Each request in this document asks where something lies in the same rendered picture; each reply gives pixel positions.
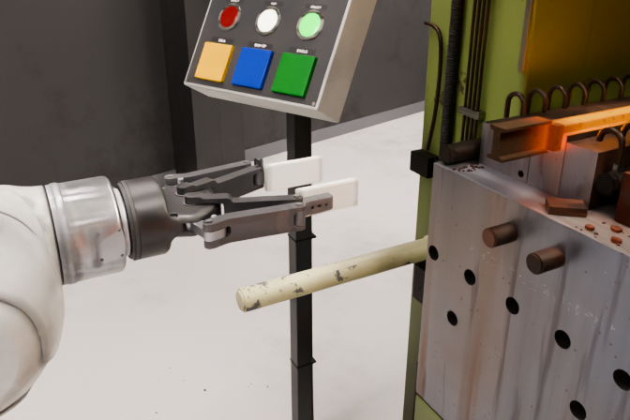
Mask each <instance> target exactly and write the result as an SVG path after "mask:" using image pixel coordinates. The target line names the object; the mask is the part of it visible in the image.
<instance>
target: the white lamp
mask: <svg viewBox="0 0 630 420"><path fill-rule="evenodd" d="M277 18H278V16H277V14H276V12H275V11H274V10H273V9H268V10H266V11H265V12H264V13H263V14H262V15H261V16H260V18H259V20H258V27H259V29H260V30H261V31H263V32H266V31H269V30H271V29H272V28H273V27H274V26H275V24H276V22H277Z"/></svg>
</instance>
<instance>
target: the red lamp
mask: <svg viewBox="0 0 630 420"><path fill-rule="evenodd" d="M237 16H238V11H237V8H236V7H233V6H231V7H227V8H226V9H224V11H223V12H222V14H221V17H220V23H221V25H222V26H224V27H229V26H231V25H233V24H234V23H235V21H236V19H237Z"/></svg>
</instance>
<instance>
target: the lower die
mask: <svg viewBox="0 0 630 420"><path fill-rule="evenodd" d="M625 106H630V96H628V97H623V99H620V98H614V99H608V100H606V101H605V102H601V101H597V102H592V103H587V105H586V106H583V105H576V106H570V107H567V109H562V108H560V109H555V110H549V111H547V112H534V113H528V114H526V115H525V116H520V115H518V116H512V117H507V118H502V119H497V120H491V121H486V122H483V128H482V137H481V146H480V155H479V163H481V164H483V165H486V166H488V167H489V168H492V169H494V170H496V171H499V172H501V173H504V174H507V175H509V176H511V177H514V178H516V179H517V180H519V181H522V182H524V183H527V184H529V185H531V186H534V187H536V188H539V189H542V190H544V191H545V192H548V193H550V194H552V195H555V196H557V197H559V198H562V199H574V200H583V201H584V203H585V205H586V207H587V209H588V210H590V209H593V208H596V207H599V206H603V205H606V204H609V203H615V202H617V201H618V200H619V195H620V194H618V195H614V196H603V195H601V194H600V193H599V192H598V191H597V190H596V185H595V180H596V179H597V177H598V176H599V174H601V173H607V172H611V171H612V169H613V164H614V163H615V161H616V156H617V152H618V147H619V140H618V138H617V137H616V136H615V135H614V134H612V133H608V134H606V135H605V136H604V138H603V141H602V142H597V141H596V137H597V134H598V133H599V131H600V130H601V129H602V128H607V127H614V128H617V129H618V130H621V129H622V127H623V126H624V125H625V124H627V123H630V120H628V121H623V122H620V123H615V124H610V125H605V126H601V127H592V128H587V129H583V130H579V131H574V132H569V133H564V134H563V136H562V147H561V150H560V151H555V152H552V151H550V150H547V153H545V154H542V155H537V156H533V157H525V158H521V159H517V160H512V161H508V162H504V163H501V162H498V161H496V160H493V159H491V158H489V157H487V154H491V148H492V141H493V132H494V130H492V129H491V127H490V124H496V123H501V122H506V121H511V120H517V119H521V118H527V117H532V116H539V117H542V118H546V119H548V120H556V119H561V118H565V117H570V116H576V115H581V114H585V113H595V112H600V111H604V110H610V109H615V108H620V107H625ZM624 138H625V142H626V144H625V150H624V155H623V160H622V164H623V166H622V167H623V168H625V167H629V166H630V129H629V130H628V131H627V133H626V136H625V137H624ZM519 171H523V173H524V175H523V177H519V176H518V172H519Z"/></svg>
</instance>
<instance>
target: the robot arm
mask: <svg viewBox="0 0 630 420"><path fill-rule="evenodd" d="M322 180H323V157H322V156H315V157H304V158H299V159H294V160H288V161H282V162H277V163H272V164H266V165H264V166H263V159H262V158H254V165H253V166H251V161H249V160H244V161H239V162H234V163H231V164H226V165H221V166H217V167H213V168H209V169H204V170H199V171H196V172H187V173H178V174H168V175H165V176H164V181H165V188H162V186H161V184H160V183H159V181H158V180H157V179H156V178H155V177H154V176H145V177H139V178H133V179H128V180H122V181H118V183H117V184H115V186H114V188H113V186H112V184H111V182H110V180H109V179H108V178H107V177H105V176H98V177H92V178H86V179H81V180H74V181H68V182H63V183H50V184H49V185H46V186H36V187H16V186H9V185H0V416H2V415H4V414H6V413H8V412H9V411H11V410H12V409H13V408H15V407H16V406H17V405H19V404H20V403H21V402H22V401H23V400H24V399H25V398H26V396H27V394H28V393H29V391H30V390H31V388H32V386H33V384H34V383H35V382H36V381H37V379H38V378H39V376H40V375H41V373H42V372H43V370H44V368H45V367H46V366H47V364H48V363H49V361H51V360H52V359H53V357H54V356H55V354H56V353H57V350H58V347H59V344H60V340H61V337H62V333H63V327H64V319H65V302H64V293H63V287H62V286H63V284H64V285H67V284H68V285H71V284H75V283H77V282H79V281H83V280H87V279H91V278H98V277H103V276H107V275H110V274H115V273H119V272H121V271H123V270H124V269H125V267H126V264H127V256H128V257H129V258H130V259H131V260H133V261H138V260H141V259H146V258H150V257H154V256H158V255H162V254H165V253H167V252H168V251H169V250H170V248H171V245H172V241H173V239H174V238H175V237H192V236H197V235H199V236H200V237H201V238H203V244H204V248H206V249H214V248H218V247H221V246H224V245H226V244H229V243H232V242H238V241H244V240H249V239H254V238H260V237H265V236H271V235H277V234H282V233H292V232H298V231H303V230H304V229H305V228H306V217H309V216H314V215H318V214H321V213H326V212H330V211H335V210H338V209H343V208H347V207H352V206H356V205H357V204H358V181H359V180H358V179H357V178H356V177H353V178H348V179H343V180H338V181H334V182H328V183H323V184H319V185H314V186H309V187H300V188H297V189H296V190H295V194H293V195H275V196H256V197H241V196H244V195H246V194H249V193H250V192H253V191H255V190H258V189H260V188H263V187H264V190H266V191H267V192H269V191H274V190H279V189H284V188H292V187H297V186H302V185H306V184H311V183H317V182H321V181H322ZM263 184H264V185H263ZM222 204H223V207H224V214H223V215H222V211H221V205H222Z"/></svg>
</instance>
